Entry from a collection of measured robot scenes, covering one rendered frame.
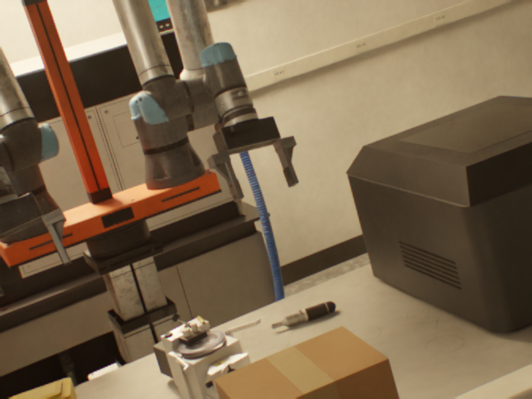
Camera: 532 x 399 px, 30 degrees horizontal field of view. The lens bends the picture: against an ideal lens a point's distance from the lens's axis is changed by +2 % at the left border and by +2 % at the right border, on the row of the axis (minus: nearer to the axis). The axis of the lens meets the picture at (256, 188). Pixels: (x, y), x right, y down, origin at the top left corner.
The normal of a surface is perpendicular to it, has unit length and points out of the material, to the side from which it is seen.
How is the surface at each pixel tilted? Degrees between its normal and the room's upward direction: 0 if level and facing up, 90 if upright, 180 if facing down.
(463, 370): 0
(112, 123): 90
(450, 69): 90
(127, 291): 90
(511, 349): 0
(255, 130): 67
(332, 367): 0
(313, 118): 90
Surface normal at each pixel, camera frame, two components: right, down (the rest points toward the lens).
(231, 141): 0.39, -0.31
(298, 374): -0.26, -0.94
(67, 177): 0.36, 0.14
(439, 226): -0.89, 0.33
